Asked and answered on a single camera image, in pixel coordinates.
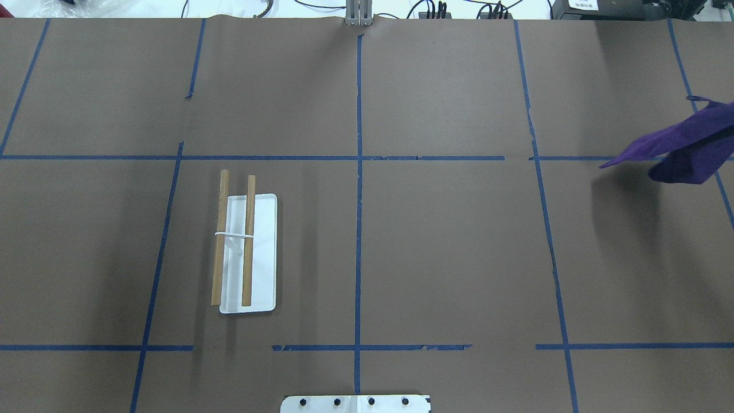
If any purple microfiber towel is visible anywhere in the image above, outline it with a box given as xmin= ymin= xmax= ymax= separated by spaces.
xmin=601 ymin=96 xmax=733 ymax=185

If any right wooden rack bar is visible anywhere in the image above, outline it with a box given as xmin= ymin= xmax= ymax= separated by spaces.
xmin=241 ymin=175 xmax=256 ymax=307

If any wooden rack bar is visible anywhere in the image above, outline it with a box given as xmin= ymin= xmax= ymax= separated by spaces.
xmin=210 ymin=170 xmax=230 ymax=306
xmin=241 ymin=175 xmax=256 ymax=307

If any white towel rack base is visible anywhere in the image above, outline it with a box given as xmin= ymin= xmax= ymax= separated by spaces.
xmin=215 ymin=194 xmax=278 ymax=314

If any left wooden rack bar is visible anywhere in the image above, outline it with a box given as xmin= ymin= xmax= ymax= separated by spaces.
xmin=210 ymin=170 xmax=230 ymax=306

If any white mounting plate with bolts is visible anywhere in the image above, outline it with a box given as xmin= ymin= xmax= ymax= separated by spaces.
xmin=280 ymin=394 xmax=432 ymax=412

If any grey aluminium frame post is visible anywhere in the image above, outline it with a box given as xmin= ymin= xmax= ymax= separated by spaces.
xmin=345 ymin=0 xmax=374 ymax=27

